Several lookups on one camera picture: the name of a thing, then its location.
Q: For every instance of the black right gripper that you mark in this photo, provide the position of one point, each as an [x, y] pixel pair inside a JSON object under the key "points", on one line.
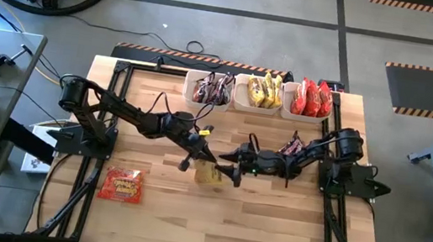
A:
{"points": [[263, 163]]}

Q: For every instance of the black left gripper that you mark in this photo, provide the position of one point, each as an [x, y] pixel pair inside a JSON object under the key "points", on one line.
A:
{"points": [[192, 143]]}

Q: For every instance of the yellow Maruchan ramen pack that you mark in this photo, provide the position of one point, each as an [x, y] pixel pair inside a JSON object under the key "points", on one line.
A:
{"points": [[268, 92], [209, 175], [255, 92], [278, 91]]}

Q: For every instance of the black Maruchan fire noodle pack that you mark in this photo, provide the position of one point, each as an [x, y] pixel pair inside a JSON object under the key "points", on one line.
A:
{"points": [[226, 90], [290, 146], [201, 89], [214, 91]]}

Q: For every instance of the orange Maruchan noodle pack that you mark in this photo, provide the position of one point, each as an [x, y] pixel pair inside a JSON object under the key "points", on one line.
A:
{"points": [[324, 100], [312, 100], [120, 184], [299, 98]]}

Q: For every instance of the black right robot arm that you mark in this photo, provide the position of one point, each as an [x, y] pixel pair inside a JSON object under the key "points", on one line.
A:
{"points": [[349, 144]]}

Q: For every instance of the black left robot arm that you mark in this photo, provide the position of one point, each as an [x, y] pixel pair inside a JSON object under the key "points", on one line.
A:
{"points": [[124, 110]]}

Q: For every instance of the white plastic bin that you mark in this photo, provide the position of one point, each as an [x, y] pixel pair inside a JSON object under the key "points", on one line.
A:
{"points": [[187, 100], [238, 103], [285, 113]]}

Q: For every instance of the black power box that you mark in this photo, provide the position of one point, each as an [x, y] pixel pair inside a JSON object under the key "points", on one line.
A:
{"points": [[332, 85]]}

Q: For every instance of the white printed box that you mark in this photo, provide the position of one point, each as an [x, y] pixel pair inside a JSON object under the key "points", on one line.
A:
{"points": [[34, 163]]}

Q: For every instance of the black flat bar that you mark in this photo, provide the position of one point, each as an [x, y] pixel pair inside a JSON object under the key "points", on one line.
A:
{"points": [[27, 141]]}

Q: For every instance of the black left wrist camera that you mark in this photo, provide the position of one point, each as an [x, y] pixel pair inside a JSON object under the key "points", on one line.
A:
{"points": [[178, 121]]}

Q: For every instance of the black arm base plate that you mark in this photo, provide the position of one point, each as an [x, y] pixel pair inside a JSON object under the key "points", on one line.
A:
{"points": [[361, 179], [69, 143]]}

